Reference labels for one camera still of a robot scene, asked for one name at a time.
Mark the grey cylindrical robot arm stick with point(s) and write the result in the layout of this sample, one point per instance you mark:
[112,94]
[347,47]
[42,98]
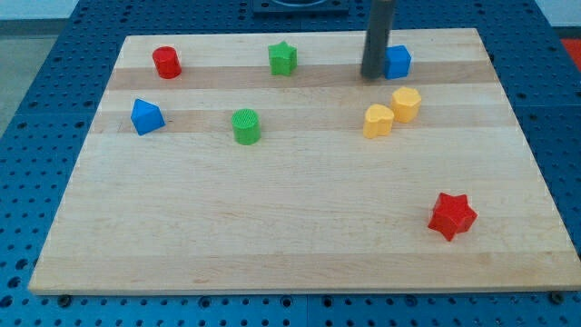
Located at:
[381,16]

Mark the blue cube block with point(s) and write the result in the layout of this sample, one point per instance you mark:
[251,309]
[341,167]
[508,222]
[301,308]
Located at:
[397,62]

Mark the wooden board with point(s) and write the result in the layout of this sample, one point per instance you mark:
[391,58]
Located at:
[314,206]

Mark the green cylinder block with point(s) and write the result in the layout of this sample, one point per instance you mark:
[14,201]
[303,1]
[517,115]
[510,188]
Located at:
[246,126]

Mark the yellow heart block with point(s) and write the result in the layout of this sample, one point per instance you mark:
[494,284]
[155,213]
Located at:
[378,121]

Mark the green star block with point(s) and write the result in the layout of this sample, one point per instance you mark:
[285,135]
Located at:
[283,58]

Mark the yellow hexagon block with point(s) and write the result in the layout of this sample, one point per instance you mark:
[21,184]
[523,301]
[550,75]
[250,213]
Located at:
[405,103]

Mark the blue triangular prism block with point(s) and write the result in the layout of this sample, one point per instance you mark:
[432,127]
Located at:
[146,117]

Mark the red cylinder block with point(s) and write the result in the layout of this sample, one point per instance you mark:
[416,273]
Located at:
[167,62]

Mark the red star block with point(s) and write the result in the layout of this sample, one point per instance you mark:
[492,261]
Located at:
[452,214]

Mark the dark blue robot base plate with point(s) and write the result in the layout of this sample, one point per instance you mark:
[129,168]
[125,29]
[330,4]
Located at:
[283,7]

